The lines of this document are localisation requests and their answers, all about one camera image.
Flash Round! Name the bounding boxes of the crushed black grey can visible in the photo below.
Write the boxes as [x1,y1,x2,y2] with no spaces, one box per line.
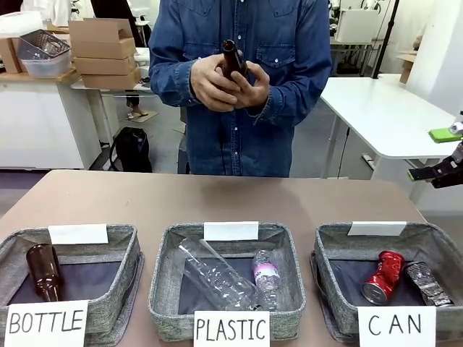
[404,260,454,309]

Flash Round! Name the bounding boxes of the crushed red can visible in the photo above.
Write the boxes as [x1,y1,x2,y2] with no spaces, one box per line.
[362,249,406,303]

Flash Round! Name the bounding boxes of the small bottle with pink label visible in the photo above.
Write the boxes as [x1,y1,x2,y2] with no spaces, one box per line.
[252,248,281,311]

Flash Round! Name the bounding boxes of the brown glass bottle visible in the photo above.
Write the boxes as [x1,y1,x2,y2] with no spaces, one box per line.
[221,39,251,83]
[25,243,63,303]

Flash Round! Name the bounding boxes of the large clear plastic bottle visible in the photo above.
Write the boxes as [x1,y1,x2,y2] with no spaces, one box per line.
[178,236,260,312]

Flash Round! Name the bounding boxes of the person's right forearm denim sleeve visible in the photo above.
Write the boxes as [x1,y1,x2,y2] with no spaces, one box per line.
[148,53,204,108]

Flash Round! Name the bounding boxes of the person's left forearm denim sleeve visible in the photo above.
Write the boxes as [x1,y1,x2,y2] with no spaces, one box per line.
[252,68,333,128]

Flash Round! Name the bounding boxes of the grey fabric basket labelled can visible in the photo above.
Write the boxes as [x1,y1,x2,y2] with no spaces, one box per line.
[310,220,463,344]

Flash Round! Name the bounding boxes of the white paper label CAN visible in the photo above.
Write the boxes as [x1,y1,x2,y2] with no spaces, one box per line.
[357,305,438,347]

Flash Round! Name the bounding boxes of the grey fabric basket labelled plastic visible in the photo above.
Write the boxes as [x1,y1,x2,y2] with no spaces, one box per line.
[148,221,307,343]

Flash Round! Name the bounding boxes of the grey fabric basket labelled bottle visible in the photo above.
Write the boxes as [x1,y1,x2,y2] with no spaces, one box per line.
[0,223,145,347]

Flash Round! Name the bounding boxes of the tilted clear plastic basket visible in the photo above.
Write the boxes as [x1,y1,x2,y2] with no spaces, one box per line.
[17,30,72,61]

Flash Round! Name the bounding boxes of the person's left hand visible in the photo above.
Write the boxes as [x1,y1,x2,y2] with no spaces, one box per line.
[229,60,273,110]

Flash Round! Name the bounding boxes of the person's right hand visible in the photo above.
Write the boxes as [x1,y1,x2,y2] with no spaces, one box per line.
[189,53,240,113]

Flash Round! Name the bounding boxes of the large white table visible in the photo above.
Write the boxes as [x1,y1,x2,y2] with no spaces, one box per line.
[320,73,463,180]

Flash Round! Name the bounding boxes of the blank white card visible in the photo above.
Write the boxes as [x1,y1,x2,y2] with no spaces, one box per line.
[203,220,260,242]
[48,223,110,245]
[347,220,408,237]

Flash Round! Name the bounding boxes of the black tripod pole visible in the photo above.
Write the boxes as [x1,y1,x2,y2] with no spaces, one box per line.
[375,0,401,77]

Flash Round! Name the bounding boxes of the dark background workbench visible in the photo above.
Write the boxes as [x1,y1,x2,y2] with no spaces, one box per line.
[328,35,385,77]

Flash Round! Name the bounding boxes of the white box on table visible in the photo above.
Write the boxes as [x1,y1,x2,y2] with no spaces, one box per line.
[334,8,379,45]

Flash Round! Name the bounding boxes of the person in denim shirt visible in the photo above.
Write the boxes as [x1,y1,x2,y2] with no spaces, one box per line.
[147,0,333,179]

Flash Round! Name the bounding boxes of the white paper label PLASTIC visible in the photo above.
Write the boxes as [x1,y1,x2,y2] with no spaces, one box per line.
[193,309,271,347]

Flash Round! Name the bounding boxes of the black backpack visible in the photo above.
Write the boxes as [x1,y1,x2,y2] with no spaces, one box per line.
[109,126,153,174]

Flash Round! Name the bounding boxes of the flat closed cardboard box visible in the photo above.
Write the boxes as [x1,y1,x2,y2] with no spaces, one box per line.
[73,54,137,76]
[80,67,142,90]

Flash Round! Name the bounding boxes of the white table with thick leg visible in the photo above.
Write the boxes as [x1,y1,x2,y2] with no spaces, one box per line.
[70,77,156,145]

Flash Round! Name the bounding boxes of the background person with sandals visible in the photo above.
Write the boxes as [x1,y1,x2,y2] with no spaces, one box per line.
[89,0,155,121]

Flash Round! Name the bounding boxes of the open cardboard box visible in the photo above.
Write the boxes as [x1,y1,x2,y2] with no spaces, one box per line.
[67,17,137,59]

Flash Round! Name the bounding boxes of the clear plastic storage bin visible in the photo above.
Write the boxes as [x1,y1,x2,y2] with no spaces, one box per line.
[20,53,72,79]

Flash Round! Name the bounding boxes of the white cabinet desk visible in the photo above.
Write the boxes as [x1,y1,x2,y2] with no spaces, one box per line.
[0,70,103,170]

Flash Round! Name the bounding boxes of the white paper label BOTTLE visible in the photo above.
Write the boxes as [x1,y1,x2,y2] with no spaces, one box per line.
[4,299,90,347]

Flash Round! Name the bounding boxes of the white foam sheet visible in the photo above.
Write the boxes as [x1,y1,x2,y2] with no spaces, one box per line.
[0,10,45,40]

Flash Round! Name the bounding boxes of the small cardboard box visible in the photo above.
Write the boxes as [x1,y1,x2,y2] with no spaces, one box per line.
[0,35,23,75]

